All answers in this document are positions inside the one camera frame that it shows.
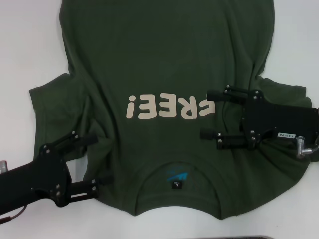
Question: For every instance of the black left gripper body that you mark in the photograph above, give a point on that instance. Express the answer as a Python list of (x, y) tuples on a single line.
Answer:
[(25, 179)]

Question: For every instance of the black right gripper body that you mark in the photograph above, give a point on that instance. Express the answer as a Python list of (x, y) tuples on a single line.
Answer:
[(279, 119)]

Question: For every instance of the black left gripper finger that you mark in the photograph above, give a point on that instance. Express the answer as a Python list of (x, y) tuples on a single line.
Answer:
[(89, 139), (84, 188)]

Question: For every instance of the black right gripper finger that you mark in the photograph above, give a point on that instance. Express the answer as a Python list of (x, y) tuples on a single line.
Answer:
[(208, 133), (214, 95)]

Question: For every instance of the dark green printed t-shirt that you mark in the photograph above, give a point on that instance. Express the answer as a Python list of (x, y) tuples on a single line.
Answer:
[(162, 62)]

